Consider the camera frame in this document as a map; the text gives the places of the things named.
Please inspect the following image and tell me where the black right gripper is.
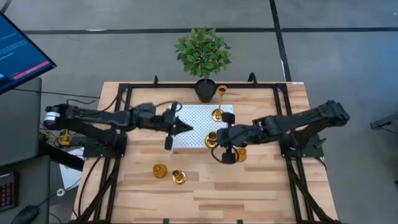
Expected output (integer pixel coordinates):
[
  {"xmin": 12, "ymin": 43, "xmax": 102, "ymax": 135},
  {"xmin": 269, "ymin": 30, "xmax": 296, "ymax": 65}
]
[{"xmin": 216, "ymin": 111, "xmax": 259, "ymax": 165}]

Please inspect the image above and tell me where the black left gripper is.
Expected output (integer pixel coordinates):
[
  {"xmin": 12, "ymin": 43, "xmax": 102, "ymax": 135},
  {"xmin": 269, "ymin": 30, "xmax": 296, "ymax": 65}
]
[{"xmin": 136, "ymin": 102, "xmax": 194, "ymax": 151}]

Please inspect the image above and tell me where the brass candlestick holder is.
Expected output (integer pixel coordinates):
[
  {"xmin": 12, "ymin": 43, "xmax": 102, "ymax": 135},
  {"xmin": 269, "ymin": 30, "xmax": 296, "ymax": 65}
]
[
  {"xmin": 204, "ymin": 131, "xmax": 219, "ymax": 149},
  {"xmin": 211, "ymin": 85, "xmax": 228, "ymax": 123},
  {"xmin": 172, "ymin": 168, "xmax": 187, "ymax": 185}
]

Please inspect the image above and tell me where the amber glass candle holder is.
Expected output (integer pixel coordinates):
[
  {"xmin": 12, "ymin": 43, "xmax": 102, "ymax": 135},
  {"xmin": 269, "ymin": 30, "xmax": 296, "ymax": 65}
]
[
  {"xmin": 233, "ymin": 147, "xmax": 248, "ymax": 163},
  {"xmin": 152, "ymin": 164, "xmax": 168, "ymax": 179}
]

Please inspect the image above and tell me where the white perforated metal shelf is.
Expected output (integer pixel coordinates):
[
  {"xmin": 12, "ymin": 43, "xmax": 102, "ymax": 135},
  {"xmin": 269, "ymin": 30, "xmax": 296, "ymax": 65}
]
[{"xmin": 170, "ymin": 104, "xmax": 234, "ymax": 150}]

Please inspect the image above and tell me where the green potted plant black pot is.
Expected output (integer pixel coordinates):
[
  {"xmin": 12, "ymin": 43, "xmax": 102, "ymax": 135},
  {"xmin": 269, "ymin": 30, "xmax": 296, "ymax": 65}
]
[{"xmin": 174, "ymin": 27, "xmax": 233, "ymax": 103}]

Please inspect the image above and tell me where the yellow clamp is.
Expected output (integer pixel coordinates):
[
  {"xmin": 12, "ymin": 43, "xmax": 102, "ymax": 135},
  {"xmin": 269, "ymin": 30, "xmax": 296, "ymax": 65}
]
[{"xmin": 58, "ymin": 129, "xmax": 72, "ymax": 147}]

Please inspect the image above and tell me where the white paper sheet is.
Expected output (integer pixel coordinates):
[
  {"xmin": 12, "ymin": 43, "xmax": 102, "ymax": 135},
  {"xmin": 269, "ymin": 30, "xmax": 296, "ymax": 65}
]
[{"xmin": 58, "ymin": 147, "xmax": 83, "ymax": 190}]

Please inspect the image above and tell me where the grey desk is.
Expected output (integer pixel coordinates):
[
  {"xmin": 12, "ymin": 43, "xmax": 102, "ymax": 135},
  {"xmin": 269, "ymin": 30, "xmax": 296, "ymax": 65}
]
[{"xmin": 0, "ymin": 77, "xmax": 52, "ymax": 224}]

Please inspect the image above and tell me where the computer monitor blue screen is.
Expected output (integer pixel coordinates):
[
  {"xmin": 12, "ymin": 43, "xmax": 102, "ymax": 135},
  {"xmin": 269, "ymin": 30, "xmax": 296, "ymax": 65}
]
[{"xmin": 0, "ymin": 12, "xmax": 57, "ymax": 95}]

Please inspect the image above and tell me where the black computer mouse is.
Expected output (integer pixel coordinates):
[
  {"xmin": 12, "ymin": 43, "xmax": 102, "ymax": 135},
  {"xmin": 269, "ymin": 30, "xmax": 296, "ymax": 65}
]
[{"xmin": 11, "ymin": 205, "xmax": 40, "ymax": 224}]

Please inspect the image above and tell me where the black keyboard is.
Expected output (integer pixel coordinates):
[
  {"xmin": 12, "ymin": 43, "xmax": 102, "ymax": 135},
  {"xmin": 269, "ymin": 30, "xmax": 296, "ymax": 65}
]
[{"xmin": 0, "ymin": 172, "xmax": 18, "ymax": 212}]

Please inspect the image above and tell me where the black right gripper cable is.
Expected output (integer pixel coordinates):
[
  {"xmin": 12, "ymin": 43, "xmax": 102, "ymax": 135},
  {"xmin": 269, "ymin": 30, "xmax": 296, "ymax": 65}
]
[{"xmin": 210, "ymin": 146, "xmax": 229, "ymax": 164}]

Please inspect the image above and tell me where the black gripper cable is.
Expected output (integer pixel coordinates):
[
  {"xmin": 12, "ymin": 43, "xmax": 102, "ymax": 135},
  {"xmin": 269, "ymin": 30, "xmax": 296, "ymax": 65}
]
[
  {"xmin": 210, "ymin": 146, "xmax": 229, "ymax": 164},
  {"xmin": 154, "ymin": 100, "xmax": 183, "ymax": 110}
]

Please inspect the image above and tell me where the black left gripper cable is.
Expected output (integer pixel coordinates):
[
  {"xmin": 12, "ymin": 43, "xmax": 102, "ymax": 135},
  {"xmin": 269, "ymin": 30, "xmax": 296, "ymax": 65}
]
[{"xmin": 154, "ymin": 100, "xmax": 183, "ymax": 110}]

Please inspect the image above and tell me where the black metal table frame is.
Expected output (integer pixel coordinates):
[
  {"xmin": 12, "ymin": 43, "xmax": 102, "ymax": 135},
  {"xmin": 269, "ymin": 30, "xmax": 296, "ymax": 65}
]
[{"xmin": 70, "ymin": 73, "xmax": 340, "ymax": 224}]

